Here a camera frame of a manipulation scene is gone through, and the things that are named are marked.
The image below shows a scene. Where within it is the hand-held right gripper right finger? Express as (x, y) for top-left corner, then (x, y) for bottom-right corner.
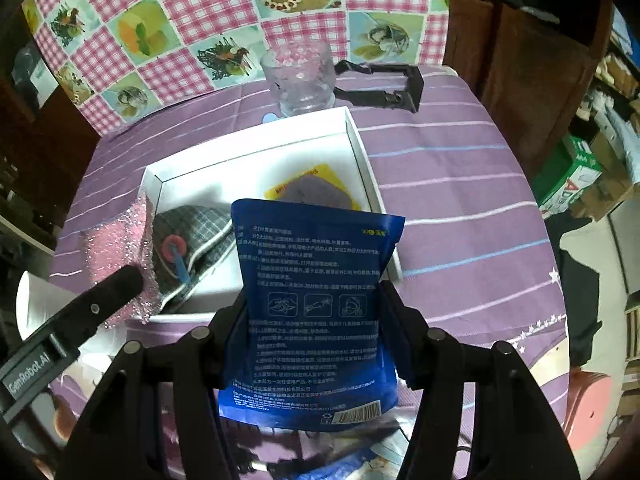
(377, 280), (583, 480)

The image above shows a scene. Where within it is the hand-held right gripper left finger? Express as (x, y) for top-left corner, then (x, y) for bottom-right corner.
(55, 287), (251, 480)

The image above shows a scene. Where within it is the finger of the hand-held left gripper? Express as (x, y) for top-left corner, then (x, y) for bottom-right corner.
(47, 264), (146, 350)

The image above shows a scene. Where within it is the pink glitter sponge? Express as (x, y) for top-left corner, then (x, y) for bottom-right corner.
(82, 195), (161, 326)

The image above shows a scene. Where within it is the blue eye mask pouch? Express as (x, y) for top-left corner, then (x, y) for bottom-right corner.
(217, 197), (407, 433)

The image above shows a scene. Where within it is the grey plaid fabric pouch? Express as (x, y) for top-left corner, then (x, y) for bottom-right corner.
(150, 205), (243, 311)

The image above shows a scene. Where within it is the white cardboard box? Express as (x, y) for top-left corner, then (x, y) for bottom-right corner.
(139, 105), (405, 326)

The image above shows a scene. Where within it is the white rolled paper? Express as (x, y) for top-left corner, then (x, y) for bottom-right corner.
(15, 270), (111, 356)

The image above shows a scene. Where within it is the purple striped printed tablecloth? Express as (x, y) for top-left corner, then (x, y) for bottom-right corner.
(47, 65), (573, 480)

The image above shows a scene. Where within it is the dark wooden cabinet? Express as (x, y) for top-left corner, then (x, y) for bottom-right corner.
(0, 10), (101, 256)
(442, 0), (613, 181)

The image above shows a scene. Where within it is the black cloth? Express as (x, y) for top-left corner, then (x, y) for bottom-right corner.
(560, 245), (603, 368)

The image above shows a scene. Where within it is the pink plastic stool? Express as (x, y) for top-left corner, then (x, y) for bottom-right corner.
(565, 367), (621, 448)

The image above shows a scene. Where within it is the green and white carton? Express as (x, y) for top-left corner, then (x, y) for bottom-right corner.
(530, 135), (603, 218)

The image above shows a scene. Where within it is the black plastic clamp stand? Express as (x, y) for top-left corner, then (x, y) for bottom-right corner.
(332, 59), (426, 113)

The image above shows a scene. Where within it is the clear glass cup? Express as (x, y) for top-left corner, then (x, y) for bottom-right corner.
(259, 42), (337, 117)

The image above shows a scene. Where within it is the pink checkered printed cloth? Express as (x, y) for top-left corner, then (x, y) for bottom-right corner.
(22, 0), (451, 138)

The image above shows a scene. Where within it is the cluttered storage shelf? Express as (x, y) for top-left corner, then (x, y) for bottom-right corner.
(575, 10), (640, 161)

